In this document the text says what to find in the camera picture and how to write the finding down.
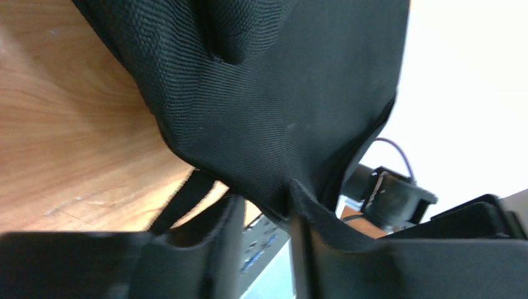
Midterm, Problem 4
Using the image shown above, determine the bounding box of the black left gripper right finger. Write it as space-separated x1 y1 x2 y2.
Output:
290 216 527 298

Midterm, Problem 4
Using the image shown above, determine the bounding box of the black fabric student bag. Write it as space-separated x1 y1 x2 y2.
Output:
75 1 410 225

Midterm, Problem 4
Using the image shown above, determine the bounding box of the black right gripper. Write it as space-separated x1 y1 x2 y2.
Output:
342 165 527 240

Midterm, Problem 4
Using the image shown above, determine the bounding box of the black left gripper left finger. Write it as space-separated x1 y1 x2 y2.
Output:
1 196 245 298

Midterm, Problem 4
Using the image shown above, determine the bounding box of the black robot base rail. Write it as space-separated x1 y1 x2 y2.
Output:
238 214 289 297

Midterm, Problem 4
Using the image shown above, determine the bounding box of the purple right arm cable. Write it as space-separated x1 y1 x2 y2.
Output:
373 138 417 183

